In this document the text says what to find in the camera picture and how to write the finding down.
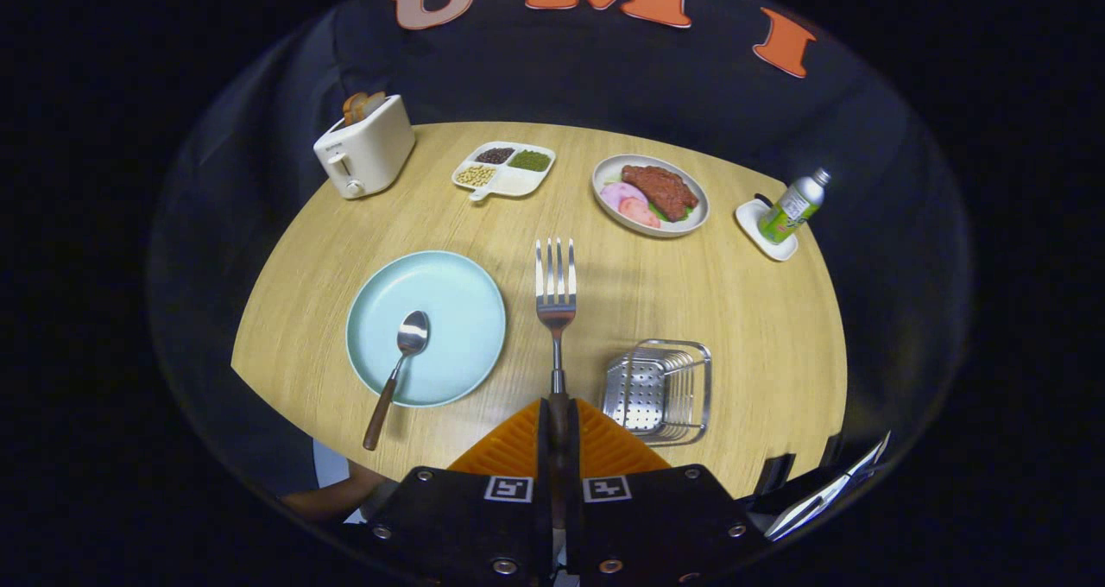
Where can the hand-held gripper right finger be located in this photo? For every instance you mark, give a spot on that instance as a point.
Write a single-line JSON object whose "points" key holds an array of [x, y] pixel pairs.
{"points": [[656, 527]]}

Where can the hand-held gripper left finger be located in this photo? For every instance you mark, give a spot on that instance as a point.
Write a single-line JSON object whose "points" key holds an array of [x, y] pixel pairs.
{"points": [[466, 527]]}

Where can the metal cutlery basket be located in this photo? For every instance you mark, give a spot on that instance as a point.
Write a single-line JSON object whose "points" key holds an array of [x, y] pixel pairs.
{"points": [[643, 393]]}

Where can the light blue plate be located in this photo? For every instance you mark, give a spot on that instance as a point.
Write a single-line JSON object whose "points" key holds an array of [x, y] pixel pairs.
{"points": [[466, 311]]}

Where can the small white square dish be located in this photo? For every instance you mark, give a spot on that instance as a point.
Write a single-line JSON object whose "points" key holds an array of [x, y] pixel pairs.
{"points": [[751, 220]]}

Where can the pink ham slices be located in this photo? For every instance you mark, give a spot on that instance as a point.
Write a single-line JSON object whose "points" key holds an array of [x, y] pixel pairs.
{"points": [[626, 203]]}

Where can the brown steak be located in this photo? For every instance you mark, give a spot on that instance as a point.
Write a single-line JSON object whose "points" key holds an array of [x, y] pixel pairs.
{"points": [[660, 190]]}

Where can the silver bottle with green label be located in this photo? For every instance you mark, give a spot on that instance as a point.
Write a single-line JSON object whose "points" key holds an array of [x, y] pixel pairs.
{"points": [[790, 211]]}

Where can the white divided dish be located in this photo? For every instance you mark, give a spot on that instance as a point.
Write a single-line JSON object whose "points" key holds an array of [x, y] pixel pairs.
{"points": [[514, 181]]}

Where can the yellow soybean pile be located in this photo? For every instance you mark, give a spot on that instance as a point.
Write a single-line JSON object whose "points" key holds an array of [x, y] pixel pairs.
{"points": [[476, 175]]}

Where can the white oval food plate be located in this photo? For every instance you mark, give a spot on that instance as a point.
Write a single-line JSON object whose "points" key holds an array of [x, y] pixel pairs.
{"points": [[609, 173]]}

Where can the green bean pile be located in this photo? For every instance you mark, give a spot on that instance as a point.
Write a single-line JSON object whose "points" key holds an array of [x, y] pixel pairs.
{"points": [[529, 160]]}

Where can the dark bean pile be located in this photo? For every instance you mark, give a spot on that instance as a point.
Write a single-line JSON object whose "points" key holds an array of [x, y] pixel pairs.
{"points": [[495, 155]]}

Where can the white toaster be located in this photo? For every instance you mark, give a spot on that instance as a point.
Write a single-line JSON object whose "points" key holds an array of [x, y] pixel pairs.
{"points": [[367, 151]]}

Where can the toast slices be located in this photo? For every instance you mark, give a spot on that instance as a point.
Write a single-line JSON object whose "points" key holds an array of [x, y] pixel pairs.
{"points": [[363, 106]]}

